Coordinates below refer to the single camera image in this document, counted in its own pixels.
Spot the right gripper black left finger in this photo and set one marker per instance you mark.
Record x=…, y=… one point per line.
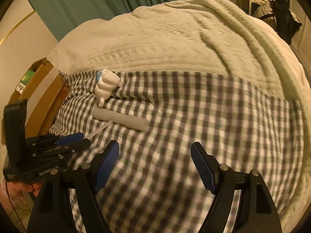
x=52, y=210

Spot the green 999 medicine box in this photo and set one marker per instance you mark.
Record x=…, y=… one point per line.
x=24, y=81

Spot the left hand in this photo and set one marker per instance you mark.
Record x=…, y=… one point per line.
x=15, y=190

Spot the brown cardboard box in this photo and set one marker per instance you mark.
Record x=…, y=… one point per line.
x=45, y=94

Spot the grey checked bed sheet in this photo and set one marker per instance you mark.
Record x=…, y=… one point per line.
x=154, y=186

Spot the white louvred wardrobe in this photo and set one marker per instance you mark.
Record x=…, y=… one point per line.
x=301, y=40

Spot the white knitted blanket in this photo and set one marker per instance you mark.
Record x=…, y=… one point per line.
x=200, y=36

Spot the black clothes on chair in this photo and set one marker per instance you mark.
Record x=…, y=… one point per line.
x=287, y=23

